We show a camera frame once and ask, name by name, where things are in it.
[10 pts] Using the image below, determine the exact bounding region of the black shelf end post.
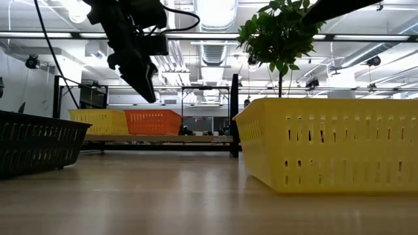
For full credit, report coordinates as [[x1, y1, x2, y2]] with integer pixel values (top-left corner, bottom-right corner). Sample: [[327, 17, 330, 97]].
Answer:
[[229, 73, 242, 159]]

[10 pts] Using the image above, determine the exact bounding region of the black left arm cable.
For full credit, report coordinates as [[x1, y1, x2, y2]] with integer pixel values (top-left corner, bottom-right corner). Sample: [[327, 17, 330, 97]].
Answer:
[[32, 0, 81, 110]]

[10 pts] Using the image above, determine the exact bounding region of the black background rig frame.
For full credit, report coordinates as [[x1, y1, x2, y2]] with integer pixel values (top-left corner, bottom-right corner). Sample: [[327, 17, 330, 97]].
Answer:
[[180, 85, 231, 131]]

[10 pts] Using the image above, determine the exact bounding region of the red plastic basket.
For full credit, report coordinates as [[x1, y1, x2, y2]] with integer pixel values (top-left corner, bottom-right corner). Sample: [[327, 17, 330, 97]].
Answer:
[[124, 109, 183, 136]]

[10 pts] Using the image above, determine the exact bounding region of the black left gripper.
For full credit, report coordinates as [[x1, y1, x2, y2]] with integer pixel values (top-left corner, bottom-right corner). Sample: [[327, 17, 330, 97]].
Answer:
[[106, 31, 159, 103]]

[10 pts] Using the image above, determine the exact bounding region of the green leafy plant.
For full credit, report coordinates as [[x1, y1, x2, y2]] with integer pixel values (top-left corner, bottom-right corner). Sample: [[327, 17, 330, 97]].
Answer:
[[235, 0, 327, 99]]

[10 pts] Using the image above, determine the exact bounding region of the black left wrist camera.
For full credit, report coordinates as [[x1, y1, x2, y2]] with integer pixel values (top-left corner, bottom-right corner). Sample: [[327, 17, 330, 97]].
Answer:
[[142, 33, 169, 56]]

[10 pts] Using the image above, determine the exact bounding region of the black aluminium table frame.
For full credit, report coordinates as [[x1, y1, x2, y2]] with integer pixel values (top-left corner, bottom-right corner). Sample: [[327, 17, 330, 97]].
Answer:
[[80, 142, 243, 153]]

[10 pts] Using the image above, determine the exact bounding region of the black plastic basket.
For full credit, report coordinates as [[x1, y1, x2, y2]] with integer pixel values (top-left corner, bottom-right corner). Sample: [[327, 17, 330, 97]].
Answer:
[[0, 110, 93, 180]]

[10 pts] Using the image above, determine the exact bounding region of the yellow plastic basket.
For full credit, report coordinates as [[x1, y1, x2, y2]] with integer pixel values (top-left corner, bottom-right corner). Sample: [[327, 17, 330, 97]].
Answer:
[[233, 97, 418, 194], [67, 108, 131, 136]]

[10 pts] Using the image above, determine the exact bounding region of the black left camera cable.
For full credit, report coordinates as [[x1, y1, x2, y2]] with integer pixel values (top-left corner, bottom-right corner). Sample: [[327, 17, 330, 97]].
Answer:
[[159, 5, 201, 35]]

